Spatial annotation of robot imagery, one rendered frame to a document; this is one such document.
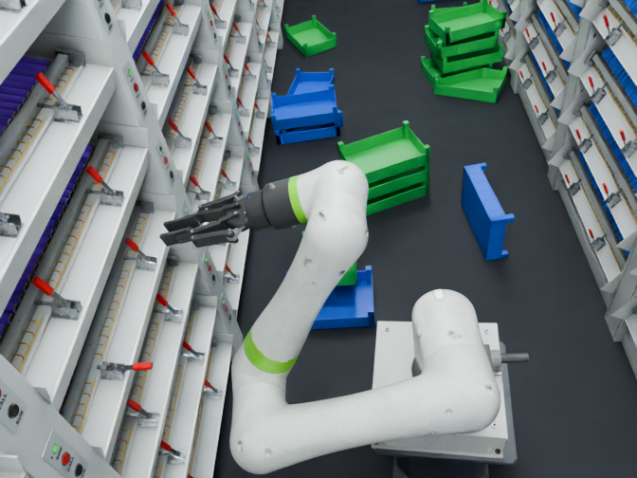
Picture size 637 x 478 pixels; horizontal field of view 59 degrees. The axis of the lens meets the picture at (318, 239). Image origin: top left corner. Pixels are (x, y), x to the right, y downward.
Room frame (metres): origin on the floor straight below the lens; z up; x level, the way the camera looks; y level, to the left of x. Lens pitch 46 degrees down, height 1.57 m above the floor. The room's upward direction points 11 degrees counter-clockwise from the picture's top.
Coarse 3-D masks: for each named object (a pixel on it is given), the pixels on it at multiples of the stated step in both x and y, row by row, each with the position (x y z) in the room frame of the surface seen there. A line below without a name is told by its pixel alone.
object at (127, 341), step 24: (144, 192) 1.05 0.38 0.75; (144, 216) 1.02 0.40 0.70; (168, 216) 1.03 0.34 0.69; (144, 240) 0.95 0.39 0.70; (120, 288) 0.81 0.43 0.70; (144, 288) 0.81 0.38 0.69; (144, 312) 0.75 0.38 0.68; (120, 336) 0.69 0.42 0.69; (144, 336) 0.72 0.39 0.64; (96, 360) 0.64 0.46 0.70; (120, 360) 0.64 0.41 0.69; (120, 384) 0.59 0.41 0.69; (96, 408) 0.54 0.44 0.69; (120, 408) 0.54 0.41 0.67; (96, 432) 0.49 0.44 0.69
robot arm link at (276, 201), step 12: (288, 180) 0.83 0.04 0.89; (264, 192) 0.82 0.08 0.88; (276, 192) 0.81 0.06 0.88; (288, 192) 0.80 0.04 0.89; (264, 204) 0.80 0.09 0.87; (276, 204) 0.79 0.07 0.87; (288, 204) 0.78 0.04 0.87; (276, 216) 0.78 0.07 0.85; (288, 216) 0.77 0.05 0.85; (276, 228) 0.78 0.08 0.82
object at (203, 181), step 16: (208, 112) 1.70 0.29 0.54; (224, 112) 1.74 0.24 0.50; (208, 128) 1.56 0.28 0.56; (224, 128) 1.65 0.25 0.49; (208, 144) 1.55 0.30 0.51; (224, 144) 1.56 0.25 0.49; (208, 160) 1.47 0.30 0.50; (192, 176) 1.30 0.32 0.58; (208, 176) 1.40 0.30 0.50; (192, 192) 1.30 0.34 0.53; (208, 192) 1.30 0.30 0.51; (192, 208) 1.26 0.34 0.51
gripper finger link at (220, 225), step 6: (222, 216) 0.83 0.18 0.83; (228, 216) 0.82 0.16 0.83; (234, 216) 0.82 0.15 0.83; (216, 222) 0.82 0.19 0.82; (222, 222) 0.82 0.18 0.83; (198, 228) 0.83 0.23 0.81; (204, 228) 0.82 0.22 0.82; (210, 228) 0.82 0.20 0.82; (216, 228) 0.82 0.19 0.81; (222, 228) 0.82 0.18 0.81; (228, 228) 0.82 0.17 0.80; (192, 234) 0.82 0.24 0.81
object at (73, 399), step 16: (128, 224) 0.97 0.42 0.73; (112, 272) 0.83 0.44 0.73; (128, 272) 0.84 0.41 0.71; (112, 288) 0.79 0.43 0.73; (96, 320) 0.71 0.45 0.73; (96, 336) 0.67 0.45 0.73; (80, 368) 0.61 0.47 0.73; (80, 384) 0.57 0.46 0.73; (80, 400) 0.55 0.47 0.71; (64, 416) 0.51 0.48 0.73
